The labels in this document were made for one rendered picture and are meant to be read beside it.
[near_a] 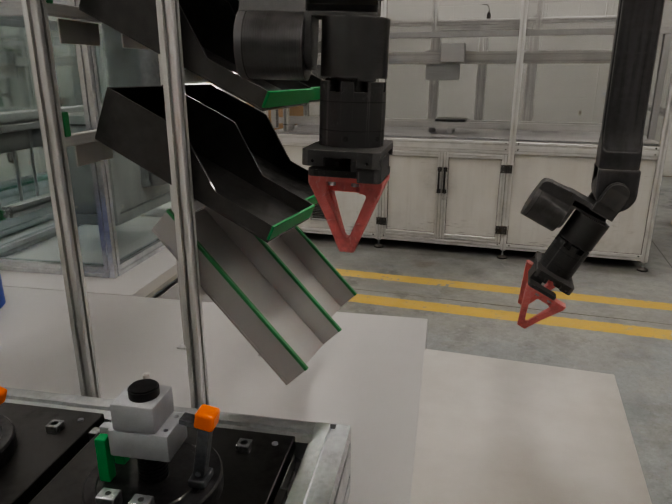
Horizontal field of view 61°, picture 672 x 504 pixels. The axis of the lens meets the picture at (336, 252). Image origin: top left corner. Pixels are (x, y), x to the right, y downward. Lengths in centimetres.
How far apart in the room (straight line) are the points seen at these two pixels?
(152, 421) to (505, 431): 57
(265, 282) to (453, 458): 38
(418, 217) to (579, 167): 123
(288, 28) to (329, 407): 66
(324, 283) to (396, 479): 36
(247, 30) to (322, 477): 47
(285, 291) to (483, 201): 375
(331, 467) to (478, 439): 31
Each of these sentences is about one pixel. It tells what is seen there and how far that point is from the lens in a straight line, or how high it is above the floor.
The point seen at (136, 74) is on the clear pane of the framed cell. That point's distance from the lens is 178.
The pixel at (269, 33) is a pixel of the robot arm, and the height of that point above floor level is 142.
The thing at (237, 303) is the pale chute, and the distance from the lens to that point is 78.
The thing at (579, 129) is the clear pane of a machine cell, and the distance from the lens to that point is 450.
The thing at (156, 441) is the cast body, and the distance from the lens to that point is 61.
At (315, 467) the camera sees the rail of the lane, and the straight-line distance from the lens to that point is 70.
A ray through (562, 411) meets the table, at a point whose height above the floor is 86.
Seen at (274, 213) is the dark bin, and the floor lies 120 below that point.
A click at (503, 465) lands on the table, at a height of 86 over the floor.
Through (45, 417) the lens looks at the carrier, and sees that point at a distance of 85.
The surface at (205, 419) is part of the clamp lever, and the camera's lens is 59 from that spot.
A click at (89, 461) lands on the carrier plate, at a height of 97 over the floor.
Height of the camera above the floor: 139
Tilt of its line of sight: 17 degrees down
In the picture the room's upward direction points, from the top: straight up
